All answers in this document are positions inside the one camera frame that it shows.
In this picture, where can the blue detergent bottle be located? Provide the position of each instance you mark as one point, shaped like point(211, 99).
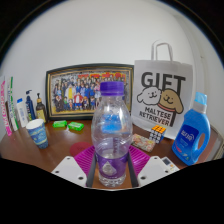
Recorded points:
point(191, 136)

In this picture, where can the white paper gift bag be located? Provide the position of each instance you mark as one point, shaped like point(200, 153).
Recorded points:
point(160, 96)

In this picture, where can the green packet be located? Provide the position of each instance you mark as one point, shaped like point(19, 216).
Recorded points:
point(76, 126)
point(60, 123)

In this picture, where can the amber pump bottle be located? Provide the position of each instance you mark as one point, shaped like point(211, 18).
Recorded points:
point(41, 111)

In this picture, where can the white remote control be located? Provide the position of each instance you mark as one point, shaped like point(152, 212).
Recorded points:
point(170, 164)

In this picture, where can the blue patterned white mug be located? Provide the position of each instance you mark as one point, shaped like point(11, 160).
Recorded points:
point(37, 135)

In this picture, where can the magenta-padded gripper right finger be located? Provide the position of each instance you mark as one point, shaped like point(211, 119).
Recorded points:
point(151, 170)

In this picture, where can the colourful puzzle cube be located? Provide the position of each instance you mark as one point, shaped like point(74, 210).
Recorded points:
point(157, 134)

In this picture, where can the pink tall tube box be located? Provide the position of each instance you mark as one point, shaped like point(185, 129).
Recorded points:
point(4, 110)

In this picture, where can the dark blue pump bottle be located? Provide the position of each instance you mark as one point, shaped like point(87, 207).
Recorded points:
point(30, 108)

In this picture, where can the clear purple-capped water bottle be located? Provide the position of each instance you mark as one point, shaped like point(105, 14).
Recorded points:
point(111, 133)

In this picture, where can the white blue-capped bottle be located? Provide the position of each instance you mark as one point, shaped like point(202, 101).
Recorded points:
point(22, 115)

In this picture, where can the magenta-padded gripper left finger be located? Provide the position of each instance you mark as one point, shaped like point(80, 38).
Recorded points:
point(70, 170)

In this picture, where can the framed group picture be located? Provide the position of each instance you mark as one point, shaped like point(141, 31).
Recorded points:
point(73, 91)

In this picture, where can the flat round red coaster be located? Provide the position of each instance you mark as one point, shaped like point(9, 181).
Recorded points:
point(78, 148)

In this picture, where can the patterned small pouch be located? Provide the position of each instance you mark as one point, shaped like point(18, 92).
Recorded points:
point(143, 142)

